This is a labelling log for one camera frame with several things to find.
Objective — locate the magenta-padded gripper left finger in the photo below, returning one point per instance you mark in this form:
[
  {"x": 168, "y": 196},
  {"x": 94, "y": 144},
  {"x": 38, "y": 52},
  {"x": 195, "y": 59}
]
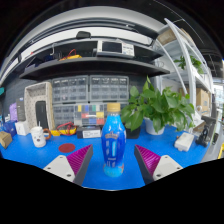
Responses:
[{"x": 61, "y": 166}]

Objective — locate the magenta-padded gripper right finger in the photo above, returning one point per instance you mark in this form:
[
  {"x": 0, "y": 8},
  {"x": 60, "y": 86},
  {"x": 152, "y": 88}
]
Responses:
[{"x": 165, "y": 166}]

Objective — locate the blue drink bottle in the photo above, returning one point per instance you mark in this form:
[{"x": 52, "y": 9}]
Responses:
[{"x": 113, "y": 143}]

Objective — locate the flat round red coaster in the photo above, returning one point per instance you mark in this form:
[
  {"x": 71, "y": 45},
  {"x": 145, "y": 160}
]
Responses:
[{"x": 67, "y": 148}]

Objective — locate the white adapter block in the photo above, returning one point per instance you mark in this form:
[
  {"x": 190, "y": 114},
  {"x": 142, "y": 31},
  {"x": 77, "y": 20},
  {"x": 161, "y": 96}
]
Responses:
[{"x": 184, "y": 141}]

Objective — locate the yellow multimeter with red leads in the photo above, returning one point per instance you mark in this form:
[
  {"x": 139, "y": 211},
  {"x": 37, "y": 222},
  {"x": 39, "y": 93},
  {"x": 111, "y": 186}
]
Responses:
[{"x": 65, "y": 130}]

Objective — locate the white mug with face print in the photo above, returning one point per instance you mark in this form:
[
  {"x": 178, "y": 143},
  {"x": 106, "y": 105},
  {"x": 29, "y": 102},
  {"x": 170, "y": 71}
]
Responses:
[{"x": 38, "y": 137}]

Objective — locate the black box with white label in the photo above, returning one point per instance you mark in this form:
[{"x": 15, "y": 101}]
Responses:
[{"x": 89, "y": 132}]

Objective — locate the black flat case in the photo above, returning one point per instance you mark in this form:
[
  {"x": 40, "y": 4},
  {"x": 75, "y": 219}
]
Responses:
[{"x": 133, "y": 132}]

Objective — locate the metal spoon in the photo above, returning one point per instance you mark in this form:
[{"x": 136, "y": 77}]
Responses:
[{"x": 38, "y": 124}]

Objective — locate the black stand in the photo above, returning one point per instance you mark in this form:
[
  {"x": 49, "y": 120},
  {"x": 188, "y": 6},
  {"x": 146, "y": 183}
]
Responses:
[{"x": 205, "y": 133}]

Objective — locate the small white box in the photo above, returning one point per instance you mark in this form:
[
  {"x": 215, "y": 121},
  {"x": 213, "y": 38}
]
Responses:
[{"x": 22, "y": 128}]

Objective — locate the black flat device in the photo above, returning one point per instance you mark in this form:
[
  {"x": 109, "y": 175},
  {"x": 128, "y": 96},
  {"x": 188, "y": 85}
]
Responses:
[{"x": 42, "y": 115}]

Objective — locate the clear box of coloured parts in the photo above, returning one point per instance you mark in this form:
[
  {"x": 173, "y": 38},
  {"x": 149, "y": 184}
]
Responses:
[{"x": 89, "y": 115}]

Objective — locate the green plant in white pot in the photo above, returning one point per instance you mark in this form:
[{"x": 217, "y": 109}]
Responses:
[{"x": 156, "y": 106}]

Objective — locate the brown cardboard box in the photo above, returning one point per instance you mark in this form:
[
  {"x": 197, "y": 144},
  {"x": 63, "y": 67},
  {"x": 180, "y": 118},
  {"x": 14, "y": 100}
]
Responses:
[{"x": 5, "y": 139}]

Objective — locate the blue box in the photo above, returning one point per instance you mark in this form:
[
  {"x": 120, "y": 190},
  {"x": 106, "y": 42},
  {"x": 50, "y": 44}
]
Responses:
[{"x": 9, "y": 128}]

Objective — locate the dark grey flat box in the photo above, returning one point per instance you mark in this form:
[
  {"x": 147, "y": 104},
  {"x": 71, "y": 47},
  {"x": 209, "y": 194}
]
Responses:
[{"x": 20, "y": 109}]

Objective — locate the purple bag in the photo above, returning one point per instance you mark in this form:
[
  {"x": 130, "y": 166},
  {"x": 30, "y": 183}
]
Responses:
[{"x": 13, "y": 111}]

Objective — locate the cream dotted storage basket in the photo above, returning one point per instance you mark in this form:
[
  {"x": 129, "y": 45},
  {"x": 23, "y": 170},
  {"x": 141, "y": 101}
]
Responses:
[{"x": 30, "y": 100}]

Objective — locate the white shelf unit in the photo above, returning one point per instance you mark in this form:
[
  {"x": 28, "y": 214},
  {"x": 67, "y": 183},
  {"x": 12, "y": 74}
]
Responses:
[{"x": 190, "y": 73}]

